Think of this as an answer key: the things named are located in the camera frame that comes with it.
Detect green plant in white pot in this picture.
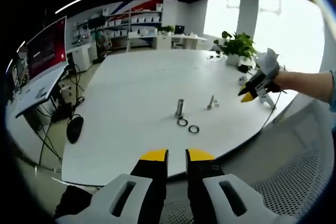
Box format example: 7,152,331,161
213,31,259,67

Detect small black box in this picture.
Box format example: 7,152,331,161
237,62,254,74

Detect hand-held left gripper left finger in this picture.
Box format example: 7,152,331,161
54,148,169,224

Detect small green potted plant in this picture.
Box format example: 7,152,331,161
158,25,175,36

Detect silver laptop with red screen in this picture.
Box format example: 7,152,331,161
15,15,69,119

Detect long white desk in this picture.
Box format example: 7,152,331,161
126,34,208,51

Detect thick threaded steel stud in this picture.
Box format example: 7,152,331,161
175,99,186,119

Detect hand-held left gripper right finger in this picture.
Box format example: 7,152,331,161
185,148,284,224

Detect black oval object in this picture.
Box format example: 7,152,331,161
66,115,85,144

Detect grey mesh chair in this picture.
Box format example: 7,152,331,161
165,98,336,224

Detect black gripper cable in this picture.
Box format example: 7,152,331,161
259,87,288,132

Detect thin threaded steel stud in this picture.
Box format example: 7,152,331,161
206,94,216,110

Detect white storage shelf unit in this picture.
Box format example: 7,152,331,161
73,0,164,51

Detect white low cabinet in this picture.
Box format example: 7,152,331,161
67,42,99,73

